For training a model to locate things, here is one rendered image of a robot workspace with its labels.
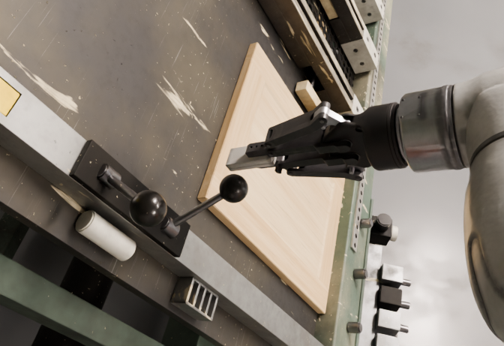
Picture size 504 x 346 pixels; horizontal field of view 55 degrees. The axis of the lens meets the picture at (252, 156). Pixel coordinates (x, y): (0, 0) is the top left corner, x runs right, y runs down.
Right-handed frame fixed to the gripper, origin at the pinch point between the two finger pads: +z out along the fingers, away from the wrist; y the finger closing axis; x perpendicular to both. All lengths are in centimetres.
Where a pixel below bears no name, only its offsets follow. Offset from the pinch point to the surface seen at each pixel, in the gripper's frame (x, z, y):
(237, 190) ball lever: 5.8, 0.2, 0.7
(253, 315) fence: 12.0, 11.6, -26.1
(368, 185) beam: -40, 11, -66
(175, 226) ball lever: 9.8, 9.5, -0.3
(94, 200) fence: 12.5, 12.6, 10.7
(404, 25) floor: -215, 33, -148
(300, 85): -43, 14, -27
